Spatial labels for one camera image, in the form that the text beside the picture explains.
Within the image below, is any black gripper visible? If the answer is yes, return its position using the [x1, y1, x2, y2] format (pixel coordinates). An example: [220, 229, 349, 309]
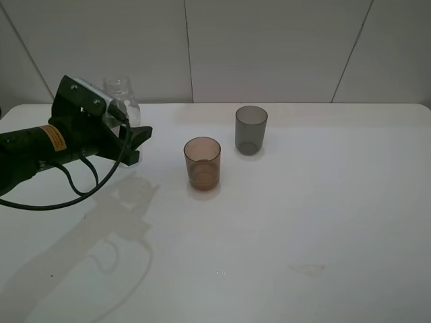
[48, 114, 153, 166]

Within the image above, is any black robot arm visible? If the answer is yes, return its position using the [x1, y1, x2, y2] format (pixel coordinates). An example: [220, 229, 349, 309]
[1, 113, 152, 195]

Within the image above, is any orange translucent plastic cup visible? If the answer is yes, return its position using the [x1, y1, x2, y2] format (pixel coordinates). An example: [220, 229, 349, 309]
[183, 137, 222, 192]

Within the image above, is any grey translucent plastic cup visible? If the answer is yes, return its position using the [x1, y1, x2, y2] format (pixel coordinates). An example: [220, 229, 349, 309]
[235, 106, 268, 155]

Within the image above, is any black cable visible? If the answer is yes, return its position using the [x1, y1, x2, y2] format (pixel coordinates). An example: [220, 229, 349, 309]
[0, 108, 132, 211]

